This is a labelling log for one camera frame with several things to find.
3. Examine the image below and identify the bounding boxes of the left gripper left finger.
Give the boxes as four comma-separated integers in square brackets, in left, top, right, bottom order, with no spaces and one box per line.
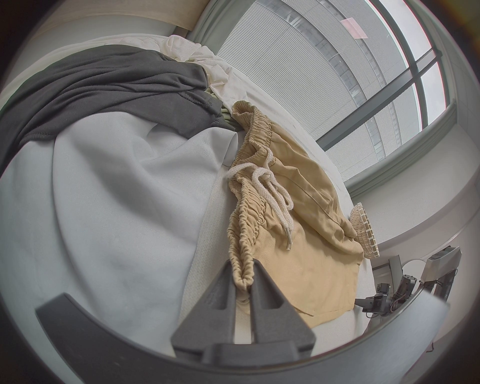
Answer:
[170,259,238,348]

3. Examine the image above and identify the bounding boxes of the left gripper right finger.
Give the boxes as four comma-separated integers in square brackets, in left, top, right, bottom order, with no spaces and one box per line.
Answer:
[250,259,316,348]

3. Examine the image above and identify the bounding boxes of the tan shorts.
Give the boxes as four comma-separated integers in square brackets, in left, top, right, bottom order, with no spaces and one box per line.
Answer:
[224,100,367,328]

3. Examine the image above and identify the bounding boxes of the round woven basket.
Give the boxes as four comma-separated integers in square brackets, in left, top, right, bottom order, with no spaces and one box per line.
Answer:
[348,202,380,260]

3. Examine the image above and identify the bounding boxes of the bed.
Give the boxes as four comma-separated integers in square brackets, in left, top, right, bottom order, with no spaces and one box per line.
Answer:
[22,0,379,346]

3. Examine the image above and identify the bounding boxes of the pale blue garment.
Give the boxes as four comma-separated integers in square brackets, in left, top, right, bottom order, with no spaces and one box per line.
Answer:
[0,108,241,370]

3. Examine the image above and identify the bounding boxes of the green garment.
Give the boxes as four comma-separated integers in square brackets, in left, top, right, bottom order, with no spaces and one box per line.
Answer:
[203,87,240,133]

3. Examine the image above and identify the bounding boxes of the black garment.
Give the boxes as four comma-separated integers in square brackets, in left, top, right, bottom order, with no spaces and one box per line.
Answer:
[0,44,226,178]

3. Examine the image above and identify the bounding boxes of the white garment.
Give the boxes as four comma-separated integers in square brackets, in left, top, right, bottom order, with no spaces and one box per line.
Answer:
[157,34,236,110]

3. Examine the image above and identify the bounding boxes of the grey-green curtain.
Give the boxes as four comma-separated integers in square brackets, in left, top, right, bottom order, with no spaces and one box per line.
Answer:
[344,102,459,200]
[185,0,263,43]

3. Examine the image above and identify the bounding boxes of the window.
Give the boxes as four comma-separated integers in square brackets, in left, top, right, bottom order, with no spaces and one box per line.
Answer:
[215,0,451,188]

